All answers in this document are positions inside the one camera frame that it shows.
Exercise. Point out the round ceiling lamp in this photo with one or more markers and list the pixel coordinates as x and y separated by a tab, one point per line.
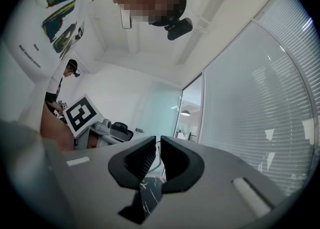
185	113

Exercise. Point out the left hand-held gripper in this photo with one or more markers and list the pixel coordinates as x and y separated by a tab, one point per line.
80	115

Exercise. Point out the person's left forearm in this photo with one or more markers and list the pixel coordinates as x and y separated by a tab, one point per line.
56	133

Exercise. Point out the black metal railing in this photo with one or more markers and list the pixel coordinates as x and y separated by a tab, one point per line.
193	138

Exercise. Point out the black mesh office chair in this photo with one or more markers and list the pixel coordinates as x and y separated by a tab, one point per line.
123	131

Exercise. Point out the black head-mounted camera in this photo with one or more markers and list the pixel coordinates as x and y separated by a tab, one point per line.
178	29

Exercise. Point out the person's white printed shirt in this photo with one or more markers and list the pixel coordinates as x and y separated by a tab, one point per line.
30	35

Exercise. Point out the frosted glass door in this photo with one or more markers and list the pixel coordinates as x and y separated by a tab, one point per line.
165	113

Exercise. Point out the person's worn thin-rimmed eyeglasses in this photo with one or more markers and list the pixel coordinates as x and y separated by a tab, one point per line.
126	27

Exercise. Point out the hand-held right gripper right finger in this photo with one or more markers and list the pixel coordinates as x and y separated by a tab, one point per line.
212	185

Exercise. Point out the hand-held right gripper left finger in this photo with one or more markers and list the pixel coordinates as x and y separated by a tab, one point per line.
95	185

